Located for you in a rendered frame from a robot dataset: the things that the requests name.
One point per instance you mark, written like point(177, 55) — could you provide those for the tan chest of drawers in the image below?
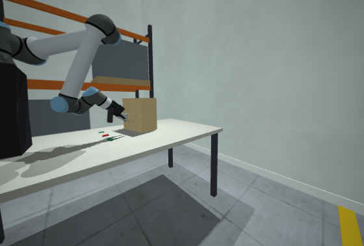
point(149, 113)

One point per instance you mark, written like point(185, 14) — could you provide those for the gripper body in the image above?
point(117, 108)

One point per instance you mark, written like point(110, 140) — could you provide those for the brown wooden drawer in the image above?
point(127, 104)
point(137, 125)
point(136, 104)
point(128, 125)
point(136, 115)
point(128, 111)

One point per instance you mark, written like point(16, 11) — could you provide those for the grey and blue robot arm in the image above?
point(100, 29)

